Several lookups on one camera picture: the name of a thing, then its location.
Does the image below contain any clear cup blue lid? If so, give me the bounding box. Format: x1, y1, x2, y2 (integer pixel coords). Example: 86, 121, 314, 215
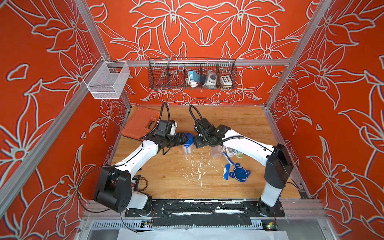
182, 145, 194, 155

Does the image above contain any clear plastic cup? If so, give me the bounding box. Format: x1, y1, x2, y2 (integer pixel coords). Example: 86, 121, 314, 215
210, 145, 225, 159

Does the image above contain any white bottle gold cap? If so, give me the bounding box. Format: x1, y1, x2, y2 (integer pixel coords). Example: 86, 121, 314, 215
225, 147, 236, 158

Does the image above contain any blue white toothbrush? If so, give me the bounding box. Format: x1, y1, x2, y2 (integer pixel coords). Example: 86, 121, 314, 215
223, 152, 235, 180

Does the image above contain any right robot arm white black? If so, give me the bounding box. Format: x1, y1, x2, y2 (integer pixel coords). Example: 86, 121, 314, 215
189, 106, 294, 217

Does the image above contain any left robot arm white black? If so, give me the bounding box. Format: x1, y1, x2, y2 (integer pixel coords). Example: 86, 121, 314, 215
94, 120, 188, 213

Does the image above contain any orange plastic tool case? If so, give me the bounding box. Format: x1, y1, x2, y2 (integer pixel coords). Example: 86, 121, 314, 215
122, 107, 160, 140

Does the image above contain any white grey device in basket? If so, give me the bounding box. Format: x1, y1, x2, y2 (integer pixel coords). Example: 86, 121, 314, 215
201, 72, 218, 88

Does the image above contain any white button box in basket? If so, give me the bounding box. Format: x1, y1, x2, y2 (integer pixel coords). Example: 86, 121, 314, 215
220, 75, 233, 89

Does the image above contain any blue white item in basket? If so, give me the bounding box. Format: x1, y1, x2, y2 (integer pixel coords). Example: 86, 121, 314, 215
186, 71, 201, 88

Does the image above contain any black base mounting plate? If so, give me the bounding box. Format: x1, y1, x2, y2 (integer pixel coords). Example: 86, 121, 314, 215
124, 199, 286, 230

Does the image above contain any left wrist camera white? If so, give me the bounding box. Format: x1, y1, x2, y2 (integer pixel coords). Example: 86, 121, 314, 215
169, 122, 178, 136

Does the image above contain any black wire wall basket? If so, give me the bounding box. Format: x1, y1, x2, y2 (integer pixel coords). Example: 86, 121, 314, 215
148, 57, 238, 90

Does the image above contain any clear plastic wall bin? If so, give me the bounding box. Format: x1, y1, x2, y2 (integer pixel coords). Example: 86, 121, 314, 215
83, 62, 131, 100

